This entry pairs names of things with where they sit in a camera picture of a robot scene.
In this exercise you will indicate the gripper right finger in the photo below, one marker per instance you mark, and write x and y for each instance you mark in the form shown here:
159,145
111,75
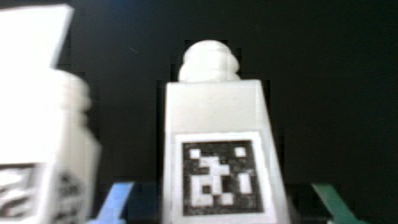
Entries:
342,214

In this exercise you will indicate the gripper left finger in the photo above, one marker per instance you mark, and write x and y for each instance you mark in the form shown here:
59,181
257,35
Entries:
113,207

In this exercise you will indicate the white leg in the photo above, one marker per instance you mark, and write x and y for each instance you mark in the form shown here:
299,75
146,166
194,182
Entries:
49,147
223,183

